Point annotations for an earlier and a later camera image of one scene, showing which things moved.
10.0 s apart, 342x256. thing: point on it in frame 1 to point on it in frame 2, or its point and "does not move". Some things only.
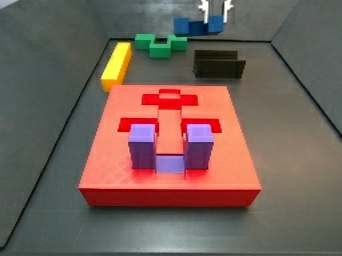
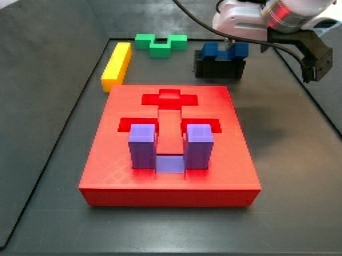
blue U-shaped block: (193, 28) to (239, 51)
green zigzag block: (160, 50) does not move
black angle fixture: (217, 64) does not move
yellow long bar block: (115, 72) does not move
